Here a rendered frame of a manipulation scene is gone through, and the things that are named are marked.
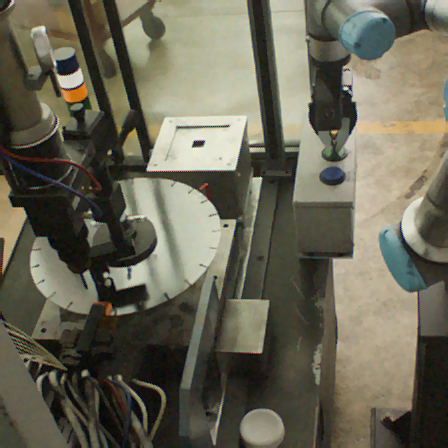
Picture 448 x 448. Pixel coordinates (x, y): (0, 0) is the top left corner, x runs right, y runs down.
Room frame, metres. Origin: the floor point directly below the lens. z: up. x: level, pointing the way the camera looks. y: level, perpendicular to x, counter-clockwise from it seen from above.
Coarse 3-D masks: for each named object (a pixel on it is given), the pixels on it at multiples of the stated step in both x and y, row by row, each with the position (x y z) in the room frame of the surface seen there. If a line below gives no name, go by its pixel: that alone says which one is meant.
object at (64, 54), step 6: (60, 48) 1.26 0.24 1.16; (66, 48) 1.26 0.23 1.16; (72, 48) 1.25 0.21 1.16; (54, 54) 1.24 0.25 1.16; (60, 54) 1.24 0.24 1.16; (66, 54) 1.23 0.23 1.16; (72, 54) 1.23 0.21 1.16; (60, 60) 1.22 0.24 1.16; (66, 60) 1.22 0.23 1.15; (72, 60) 1.22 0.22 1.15; (60, 66) 1.22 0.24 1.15; (66, 66) 1.22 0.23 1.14; (72, 66) 1.22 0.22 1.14; (78, 66) 1.23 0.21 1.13; (60, 72) 1.22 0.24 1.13; (66, 72) 1.22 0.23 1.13
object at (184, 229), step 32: (128, 192) 1.07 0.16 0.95; (160, 192) 1.05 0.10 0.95; (192, 192) 1.03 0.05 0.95; (160, 224) 0.97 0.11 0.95; (192, 224) 0.95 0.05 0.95; (32, 256) 0.94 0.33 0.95; (160, 256) 0.89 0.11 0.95; (192, 256) 0.87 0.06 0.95; (64, 288) 0.85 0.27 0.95; (96, 288) 0.84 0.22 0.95; (128, 288) 0.83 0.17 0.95; (160, 288) 0.82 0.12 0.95
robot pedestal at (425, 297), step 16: (432, 288) 0.88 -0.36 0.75; (432, 304) 0.85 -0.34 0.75; (432, 320) 0.81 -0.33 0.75; (432, 336) 0.78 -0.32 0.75; (416, 352) 0.96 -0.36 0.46; (432, 352) 0.79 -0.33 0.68; (416, 368) 0.91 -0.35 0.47; (432, 368) 0.79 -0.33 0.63; (416, 384) 0.88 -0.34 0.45; (432, 384) 0.79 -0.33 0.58; (416, 400) 0.86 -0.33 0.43; (432, 400) 0.79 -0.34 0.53; (384, 416) 1.08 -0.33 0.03; (400, 416) 1.03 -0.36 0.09; (416, 416) 0.83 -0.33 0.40; (432, 416) 0.79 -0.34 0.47; (384, 432) 1.04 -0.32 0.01; (400, 432) 1.02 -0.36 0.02; (416, 432) 0.83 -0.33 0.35; (432, 432) 0.79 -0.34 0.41
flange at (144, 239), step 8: (128, 216) 0.99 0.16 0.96; (136, 224) 0.96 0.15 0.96; (144, 224) 0.96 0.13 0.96; (152, 224) 0.96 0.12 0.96; (96, 232) 0.97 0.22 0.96; (104, 232) 0.96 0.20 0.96; (128, 232) 0.93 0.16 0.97; (136, 232) 0.94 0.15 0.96; (144, 232) 0.94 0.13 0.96; (152, 232) 0.94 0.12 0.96; (96, 240) 0.94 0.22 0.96; (104, 240) 0.94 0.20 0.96; (136, 240) 0.92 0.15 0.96; (144, 240) 0.92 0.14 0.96; (152, 240) 0.92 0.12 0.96; (136, 248) 0.91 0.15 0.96; (144, 248) 0.90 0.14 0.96; (128, 256) 0.89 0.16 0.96; (136, 256) 0.89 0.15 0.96
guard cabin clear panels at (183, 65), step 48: (48, 0) 1.45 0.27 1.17; (96, 0) 1.42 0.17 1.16; (144, 0) 1.39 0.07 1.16; (192, 0) 1.37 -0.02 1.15; (240, 0) 1.34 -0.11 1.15; (288, 0) 1.32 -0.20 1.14; (96, 48) 1.43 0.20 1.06; (144, 48) 1.40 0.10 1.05; (192, 48) 1.37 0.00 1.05; (240, 48) 1.35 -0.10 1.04; (288, 48) 1.32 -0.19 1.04; (48, 96) 1.47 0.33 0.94; (144, 96) 1.41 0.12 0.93; (192, 96) 1.38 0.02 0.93; (240, 96) 1.35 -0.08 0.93; (288, 96) 1.32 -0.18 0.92; (288, 144) 1.32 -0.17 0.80
